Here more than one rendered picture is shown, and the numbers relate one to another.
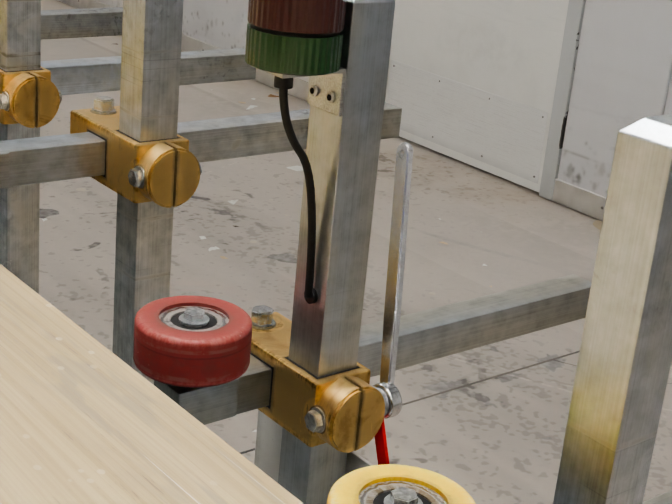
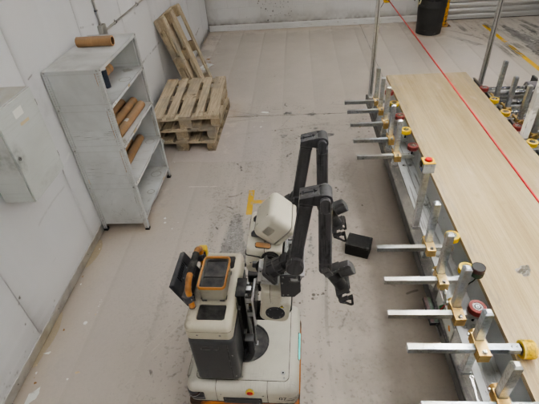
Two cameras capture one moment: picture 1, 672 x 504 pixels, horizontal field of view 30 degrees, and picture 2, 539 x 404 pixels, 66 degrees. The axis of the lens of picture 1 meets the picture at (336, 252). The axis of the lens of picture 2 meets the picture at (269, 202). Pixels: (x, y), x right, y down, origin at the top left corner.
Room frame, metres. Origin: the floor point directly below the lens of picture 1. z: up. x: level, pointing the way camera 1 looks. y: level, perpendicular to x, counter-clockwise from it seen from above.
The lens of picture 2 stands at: (2.31, 0.29, 2.58)
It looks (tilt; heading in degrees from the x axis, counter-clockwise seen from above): 38 degrees down; 226
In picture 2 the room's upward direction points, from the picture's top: 4 degrees counter-clockwise
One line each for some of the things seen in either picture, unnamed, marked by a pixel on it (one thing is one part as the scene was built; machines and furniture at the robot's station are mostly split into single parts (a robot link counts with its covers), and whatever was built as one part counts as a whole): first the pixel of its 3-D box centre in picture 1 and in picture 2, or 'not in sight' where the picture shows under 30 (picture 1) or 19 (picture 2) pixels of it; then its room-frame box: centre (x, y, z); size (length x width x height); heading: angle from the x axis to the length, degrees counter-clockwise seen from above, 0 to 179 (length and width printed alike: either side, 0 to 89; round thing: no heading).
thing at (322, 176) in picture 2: not in sight; (322, 174); (0.93, -0.73, 1.40); 0.11 x 0.06 x 0.43; 39
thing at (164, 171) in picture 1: (133, 155); (478, 345); (1.01, 0.18, 0.95); 0.14 x 0.06 x 0.05; 40
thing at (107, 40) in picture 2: not in sight; (95, 41); (0.74, -3.21, 1.59); 0.30 x 0.08 x 0.08; 130
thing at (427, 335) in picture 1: (401, 344); (432, 314); (0.91, -0.06, 0.84); 0.43 x 0.03 x 0.04; 130
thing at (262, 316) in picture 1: (262, 316); not in sight; (0.86, 0.05, 0.88); 0.02 x 0.02 x 0.01
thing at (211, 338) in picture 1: (190, 386); (475, 313); (0.78, 0.09, 0.85); 0.08 x 0.08 x 0.11
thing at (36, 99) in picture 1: (5, 86); (501, 402); (1.20, 0.34, 0.95); 0.14 x 0.06 x 0.05; 40
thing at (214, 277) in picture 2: not in sight; (215, 278); (1.45, -1.04, 0.87); 0.23 x 0.15 x 0.11; 39
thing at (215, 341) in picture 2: not in sight; (226, 310); (1.44, -1.02, 0.59); 0.55 x 0.34 x 0.83; 39
